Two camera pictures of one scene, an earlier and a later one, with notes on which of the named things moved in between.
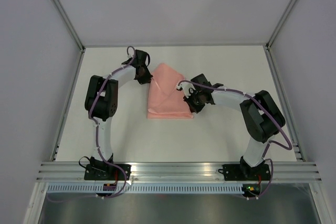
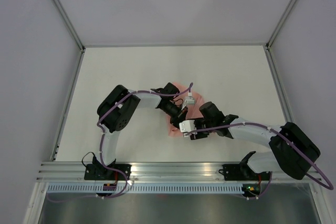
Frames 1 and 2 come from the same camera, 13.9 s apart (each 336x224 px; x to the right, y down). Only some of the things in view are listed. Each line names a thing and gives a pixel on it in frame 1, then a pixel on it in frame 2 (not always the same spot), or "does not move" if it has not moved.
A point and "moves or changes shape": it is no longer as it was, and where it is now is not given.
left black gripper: x=147 y=79 to x=180 y=116
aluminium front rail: x=202 y=172 does not move
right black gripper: x=194 y=108 to x=200 y=136
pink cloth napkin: x=165 y=100 moves or changes shape
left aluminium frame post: x=62 y=11 does not move
